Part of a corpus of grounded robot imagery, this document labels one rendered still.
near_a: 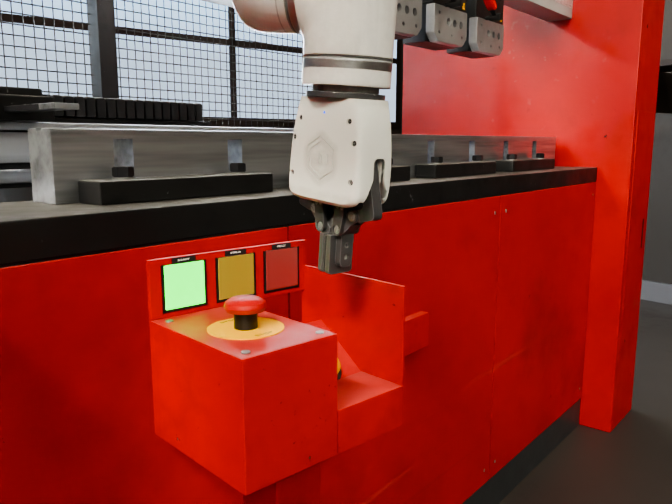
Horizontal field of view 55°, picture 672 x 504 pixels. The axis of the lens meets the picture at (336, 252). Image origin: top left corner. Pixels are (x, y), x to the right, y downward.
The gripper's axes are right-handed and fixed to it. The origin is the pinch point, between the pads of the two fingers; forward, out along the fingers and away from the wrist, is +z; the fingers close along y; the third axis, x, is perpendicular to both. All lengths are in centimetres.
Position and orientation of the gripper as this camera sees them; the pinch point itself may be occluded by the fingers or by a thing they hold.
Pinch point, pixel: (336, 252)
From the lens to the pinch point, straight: 63.9
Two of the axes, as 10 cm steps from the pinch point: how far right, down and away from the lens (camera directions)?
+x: 7.3, -1.1, 6.7
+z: -0.6, 9.7, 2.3
